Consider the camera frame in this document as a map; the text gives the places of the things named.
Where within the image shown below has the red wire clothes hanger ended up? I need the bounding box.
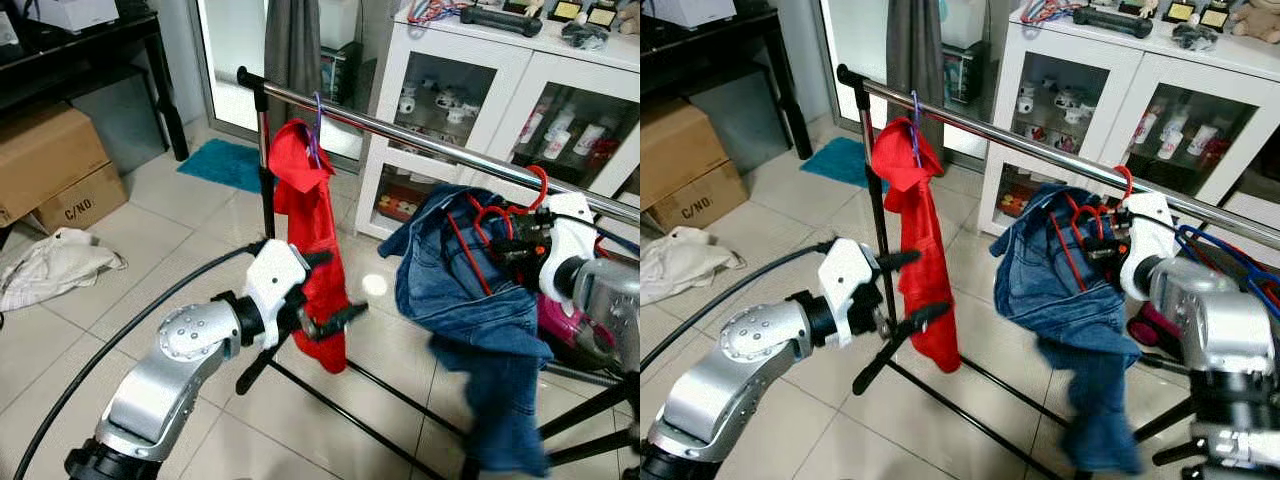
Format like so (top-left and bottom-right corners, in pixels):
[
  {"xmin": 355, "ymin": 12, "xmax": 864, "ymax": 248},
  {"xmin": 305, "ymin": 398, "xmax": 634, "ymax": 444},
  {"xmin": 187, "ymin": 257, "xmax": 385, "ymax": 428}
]
[
  {"xmin": 1058, "ymin": 165, "xmax": 1136, "ymax": 291},
  {"xmin": 445, "ymin": 165, "xmax": 551, "ymax": 298}
]

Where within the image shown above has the blue denim garment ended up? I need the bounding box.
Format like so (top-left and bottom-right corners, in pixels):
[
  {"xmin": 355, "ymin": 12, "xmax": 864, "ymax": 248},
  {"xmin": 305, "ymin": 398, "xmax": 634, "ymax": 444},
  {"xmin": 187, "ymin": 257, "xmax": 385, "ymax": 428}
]
[
  {"xmin": 378, "ymin": 183, "xmax": 557, "ymax": 477},
  {"xmin": 992, "ymin": 183, "xmax": 1146, "ymax": 476}
]

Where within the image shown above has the red garment on purple hanger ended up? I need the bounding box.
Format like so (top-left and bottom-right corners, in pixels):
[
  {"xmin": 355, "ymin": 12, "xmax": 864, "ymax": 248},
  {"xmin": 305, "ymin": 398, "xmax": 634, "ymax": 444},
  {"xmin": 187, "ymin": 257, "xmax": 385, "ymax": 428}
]
[
  {"xmin": 268, "ymin": 118, "xmax": 351, "ymax": 375},
  {"xmin": 868, "ymin": 118, "xmax": 963, "ymax": 374}
]

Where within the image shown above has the blue clothes hanger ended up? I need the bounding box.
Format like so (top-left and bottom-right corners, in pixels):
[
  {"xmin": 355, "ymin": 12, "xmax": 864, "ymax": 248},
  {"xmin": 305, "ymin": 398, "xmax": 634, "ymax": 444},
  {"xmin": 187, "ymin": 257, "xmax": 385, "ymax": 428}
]
[
  {"xmin": 598, "ymin": 225, "xmax": 641, "ymax": 259},
  {"xmin": 1175, "ymin": 224, "xmax": 1280, "ymax": 323}
]

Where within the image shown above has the pink vacuum cleaner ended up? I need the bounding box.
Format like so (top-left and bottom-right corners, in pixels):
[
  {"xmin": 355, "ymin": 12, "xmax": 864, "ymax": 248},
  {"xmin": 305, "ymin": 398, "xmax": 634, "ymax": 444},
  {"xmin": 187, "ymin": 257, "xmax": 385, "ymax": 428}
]
[
  {"xmin": 1128, "ymin": 300, "xmax": 1186, "ymax": 361},
  {"xmin": 538, "ymin": 293, "xmax": 619, "ymax": 373}
]

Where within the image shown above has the teal floor mat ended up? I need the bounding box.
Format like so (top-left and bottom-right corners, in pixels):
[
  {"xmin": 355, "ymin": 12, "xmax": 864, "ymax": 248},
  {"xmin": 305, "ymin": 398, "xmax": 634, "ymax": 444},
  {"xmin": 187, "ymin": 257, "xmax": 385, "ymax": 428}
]
[
  {"xmin": 177, "ymin": 138, "xmax": 269, "ymax": 195},
  {"xmin": 800, "ymin": 136, "xmax": 881, "ymax": 191}
]

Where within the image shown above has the chrome and black clothes rack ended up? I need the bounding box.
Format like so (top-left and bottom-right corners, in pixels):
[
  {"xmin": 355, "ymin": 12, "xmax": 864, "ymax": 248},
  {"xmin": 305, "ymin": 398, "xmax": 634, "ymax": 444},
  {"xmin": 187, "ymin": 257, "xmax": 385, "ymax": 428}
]
[
  {"xmin": 236, "ymin": 66, "xmax": 641, "ymax": 480},
  {"xmin": 836, "ymin": 63, "xmax": 1280, "ymax": 480}
]

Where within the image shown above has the crumpled white cloth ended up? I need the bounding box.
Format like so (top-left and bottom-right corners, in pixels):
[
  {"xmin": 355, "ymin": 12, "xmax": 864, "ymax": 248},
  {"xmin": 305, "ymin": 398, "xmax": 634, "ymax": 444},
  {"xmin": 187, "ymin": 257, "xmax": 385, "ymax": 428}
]
[
  {"xmin": 0, "ymin": 227, "xmax": 129, "ymax": 313},
  {"xmin": 640, "ymin": 226, "xmax": 746, "ymax": 306}
]

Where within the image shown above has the large plain cardboard box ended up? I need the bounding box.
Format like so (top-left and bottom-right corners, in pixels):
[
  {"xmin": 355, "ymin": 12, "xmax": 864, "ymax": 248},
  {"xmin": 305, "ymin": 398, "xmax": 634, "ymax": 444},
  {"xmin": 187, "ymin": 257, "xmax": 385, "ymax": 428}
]
[
  {"xmin": 0, "ymin": 100, "xmax": 113, "ymax": 229},
  {"xmin": 640, "ymin": 97, "xmax": 736, "ymax": 211}
]

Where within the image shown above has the small black appliance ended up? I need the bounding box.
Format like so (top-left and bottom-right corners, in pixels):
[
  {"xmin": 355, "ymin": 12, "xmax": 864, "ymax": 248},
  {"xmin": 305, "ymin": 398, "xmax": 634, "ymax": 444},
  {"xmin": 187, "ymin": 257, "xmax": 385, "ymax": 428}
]
[
  {"xmin": 320, "ymin": 40, "xmax": 363, "ymax": 106},
  {"xmin": 940, "ymin": 40, "xmax": 986, "ymax": 106}
]

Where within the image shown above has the small printed cardboard box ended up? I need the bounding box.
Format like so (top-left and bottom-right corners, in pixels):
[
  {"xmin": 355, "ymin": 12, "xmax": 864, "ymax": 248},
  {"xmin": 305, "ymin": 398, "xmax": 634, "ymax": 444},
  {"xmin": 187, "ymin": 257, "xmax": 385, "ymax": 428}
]
[
  {"xmin": 672, "ymin": 160, "xmax": 749, "ymax": 233},
  {"xmin": 33, "ymin": 162, "xmax": 129, "ymax": 236}
]

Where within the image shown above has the white glass-door cabinet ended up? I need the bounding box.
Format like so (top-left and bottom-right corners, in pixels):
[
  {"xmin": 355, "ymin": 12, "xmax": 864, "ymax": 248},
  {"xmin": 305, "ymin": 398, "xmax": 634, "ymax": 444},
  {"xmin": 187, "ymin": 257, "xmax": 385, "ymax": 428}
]
[{"xmin": 355, "ymin": 8, "xmax": 641, "ymax": 243}]

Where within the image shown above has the grey curtain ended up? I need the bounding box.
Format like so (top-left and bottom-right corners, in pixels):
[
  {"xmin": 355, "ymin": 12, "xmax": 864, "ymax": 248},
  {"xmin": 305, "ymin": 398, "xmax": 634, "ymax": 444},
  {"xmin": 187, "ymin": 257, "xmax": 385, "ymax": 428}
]
[
  {"xmin": 885, "ymin": 0, "xmax": 946, "ymax": 131},
  {"xmin": 264, "ymin": 0, "xmax": 323, "ymax": 136}
]

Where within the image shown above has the small black gadget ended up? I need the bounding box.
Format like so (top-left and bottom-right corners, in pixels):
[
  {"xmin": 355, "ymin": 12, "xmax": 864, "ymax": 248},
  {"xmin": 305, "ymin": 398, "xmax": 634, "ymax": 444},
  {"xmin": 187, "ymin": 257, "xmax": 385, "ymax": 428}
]
[
  {"xmin": 1172, "ymin": 22, "xmax": 1221, "ymax": 53},
  {"xmin": 560, "ymin": 22, "xmax": 611, "ymax": 53}
]

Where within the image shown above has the black cylindrical roll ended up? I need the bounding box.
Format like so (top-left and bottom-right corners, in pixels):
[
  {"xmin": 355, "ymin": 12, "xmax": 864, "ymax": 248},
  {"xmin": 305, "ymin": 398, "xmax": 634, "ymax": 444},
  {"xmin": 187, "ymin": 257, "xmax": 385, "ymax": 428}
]
[
  {"xmin": 458, "ymin": 5, "xmax": 544, "ymax": 39},
  {"xmin": 1072, "ymin": 5, "xmax": 1154, "ymax": 39}
]

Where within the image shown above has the black desk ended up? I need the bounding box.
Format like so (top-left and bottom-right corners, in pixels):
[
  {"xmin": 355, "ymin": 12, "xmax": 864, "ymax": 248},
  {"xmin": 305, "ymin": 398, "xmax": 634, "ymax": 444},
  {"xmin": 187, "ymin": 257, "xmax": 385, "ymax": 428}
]
[
  {"xmin": 0, "ymin": 0, "xmax": 191, "ymax": 163},
  {"xmin": 640, "ymin": 0, "xmax": 813, "ymax": 161}
]

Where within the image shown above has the white box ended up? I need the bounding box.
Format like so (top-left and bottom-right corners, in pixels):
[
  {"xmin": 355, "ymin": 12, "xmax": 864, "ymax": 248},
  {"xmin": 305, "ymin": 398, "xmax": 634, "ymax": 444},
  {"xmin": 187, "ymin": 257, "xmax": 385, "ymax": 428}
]
[
  {"xmin": 665, "ymin": 0, "xmax": 746, "ymax": 29},
  {"xmin": 22, "ymin": 0, "xmax": 121, "ymax": 33}
]

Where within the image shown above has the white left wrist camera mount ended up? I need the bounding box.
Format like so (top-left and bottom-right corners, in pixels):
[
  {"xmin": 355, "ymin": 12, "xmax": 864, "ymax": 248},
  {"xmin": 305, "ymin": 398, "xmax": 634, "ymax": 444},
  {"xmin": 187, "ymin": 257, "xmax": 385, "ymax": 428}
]
[
  {"xmin": 815, "ymin": 237, "xmax": 883, "ymax": 349},
  {"xmin": 243, "ymin": 238, "xmax": 313, "ymax": 351}
]

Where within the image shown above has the red and blue cable bundle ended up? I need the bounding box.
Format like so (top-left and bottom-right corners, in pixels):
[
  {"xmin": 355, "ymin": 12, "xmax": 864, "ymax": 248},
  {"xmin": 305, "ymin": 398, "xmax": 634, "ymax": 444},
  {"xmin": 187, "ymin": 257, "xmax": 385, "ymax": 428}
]
[
  {"xmin": 405, "ymin": 0, "xmax": 471, "ymax": 27},
  {"xmin": 1018, "ymin": 0, "xmax": 1086, "ymax": 26}
]

